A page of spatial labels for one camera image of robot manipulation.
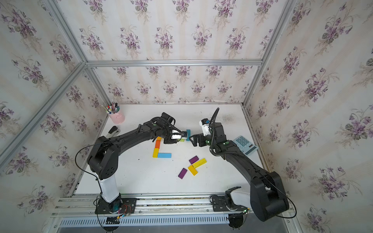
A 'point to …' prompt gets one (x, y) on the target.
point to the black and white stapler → (113, 132)
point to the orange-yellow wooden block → (159, 138)
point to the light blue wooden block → (164, 155)
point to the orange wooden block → (158, 143)
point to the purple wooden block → (183, 171)
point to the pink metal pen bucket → (116, 115)
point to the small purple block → (193, 159)
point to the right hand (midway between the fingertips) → (198, 136)
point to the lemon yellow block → (199, 163)
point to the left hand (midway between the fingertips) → (177, 135)
